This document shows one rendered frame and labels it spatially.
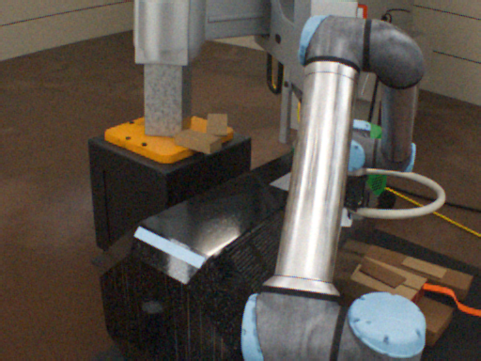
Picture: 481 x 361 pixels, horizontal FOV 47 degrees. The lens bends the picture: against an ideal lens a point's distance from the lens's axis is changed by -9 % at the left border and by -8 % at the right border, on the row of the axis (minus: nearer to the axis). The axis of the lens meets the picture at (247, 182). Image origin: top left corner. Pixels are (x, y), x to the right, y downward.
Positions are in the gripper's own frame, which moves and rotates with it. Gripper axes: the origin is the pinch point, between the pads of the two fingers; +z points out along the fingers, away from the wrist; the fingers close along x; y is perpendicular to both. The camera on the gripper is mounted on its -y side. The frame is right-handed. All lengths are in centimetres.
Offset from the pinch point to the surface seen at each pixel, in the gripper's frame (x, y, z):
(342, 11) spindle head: 54, -44, -63
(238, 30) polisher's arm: 56, -109, -45
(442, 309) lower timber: 84, 9, 76
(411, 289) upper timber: 75, -6, 66
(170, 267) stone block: -47, -33, 11
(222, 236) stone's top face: -27.7, -29.2, 5.0
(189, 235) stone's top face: -36, -37, 5
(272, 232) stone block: -7.5, -24.7, 9.3
